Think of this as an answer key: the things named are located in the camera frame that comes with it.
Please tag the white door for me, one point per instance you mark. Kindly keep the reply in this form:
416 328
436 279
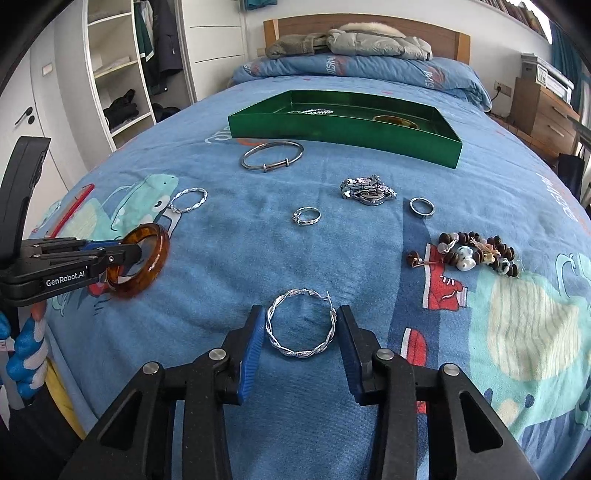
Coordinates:
27 87

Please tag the white drawer cabinet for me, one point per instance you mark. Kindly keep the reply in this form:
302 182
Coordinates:
217 41

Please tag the thick amber bangle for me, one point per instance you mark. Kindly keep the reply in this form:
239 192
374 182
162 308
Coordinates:
159 249

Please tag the white wardrobe shelves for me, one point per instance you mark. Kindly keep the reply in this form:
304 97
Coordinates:
115 60

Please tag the wooden nightstand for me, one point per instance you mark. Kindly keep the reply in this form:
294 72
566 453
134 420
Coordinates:
540 115

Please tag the wall socket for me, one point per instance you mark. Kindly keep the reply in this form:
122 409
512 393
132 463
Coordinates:
503 88

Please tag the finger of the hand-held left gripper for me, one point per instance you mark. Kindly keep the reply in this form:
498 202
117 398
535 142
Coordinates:
92 247
124 256

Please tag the green tray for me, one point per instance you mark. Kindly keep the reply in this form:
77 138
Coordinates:
346 134

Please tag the black bag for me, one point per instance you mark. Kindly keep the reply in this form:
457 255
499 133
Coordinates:
570 175

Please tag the teal curtain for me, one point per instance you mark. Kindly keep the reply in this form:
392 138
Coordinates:
565 60

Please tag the yellow cloth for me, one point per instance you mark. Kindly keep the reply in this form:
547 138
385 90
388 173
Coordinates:
62 397

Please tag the row of books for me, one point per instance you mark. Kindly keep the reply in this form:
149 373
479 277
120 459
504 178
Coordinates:
521 11

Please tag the teal hanging cloth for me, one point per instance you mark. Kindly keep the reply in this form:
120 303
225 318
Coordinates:
258 3

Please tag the silver bangle with clasp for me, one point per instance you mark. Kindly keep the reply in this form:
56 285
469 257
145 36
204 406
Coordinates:
265 167

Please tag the dark bag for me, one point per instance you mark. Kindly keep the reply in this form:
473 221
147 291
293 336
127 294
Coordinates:
166 112

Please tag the grey puffy jacket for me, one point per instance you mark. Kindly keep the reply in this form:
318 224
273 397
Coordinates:
369 44

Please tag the folded dark clothes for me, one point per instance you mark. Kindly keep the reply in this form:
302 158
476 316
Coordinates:
121 108

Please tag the silver wristwatch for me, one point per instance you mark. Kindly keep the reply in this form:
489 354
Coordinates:
367 191

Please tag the hanging dark clothes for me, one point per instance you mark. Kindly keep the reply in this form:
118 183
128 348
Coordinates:
161 41

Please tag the small twisted silver hoop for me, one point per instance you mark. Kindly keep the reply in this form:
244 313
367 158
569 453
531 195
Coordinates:
202 196

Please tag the olive jacket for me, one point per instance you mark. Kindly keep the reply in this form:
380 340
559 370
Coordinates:
291 46

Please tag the folded blue quilt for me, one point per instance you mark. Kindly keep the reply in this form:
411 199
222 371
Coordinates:
369 74

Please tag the person's left hand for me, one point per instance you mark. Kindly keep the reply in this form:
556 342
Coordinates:
23 355

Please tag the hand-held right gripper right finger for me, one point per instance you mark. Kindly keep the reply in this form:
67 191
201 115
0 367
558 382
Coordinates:
351 362

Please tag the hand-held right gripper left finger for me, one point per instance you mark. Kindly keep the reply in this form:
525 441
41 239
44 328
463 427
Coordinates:
251 357

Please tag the large twisted silver hoop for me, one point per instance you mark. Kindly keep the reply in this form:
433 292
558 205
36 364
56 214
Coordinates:
300 353

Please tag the white printer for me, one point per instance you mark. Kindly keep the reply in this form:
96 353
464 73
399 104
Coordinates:
547 76

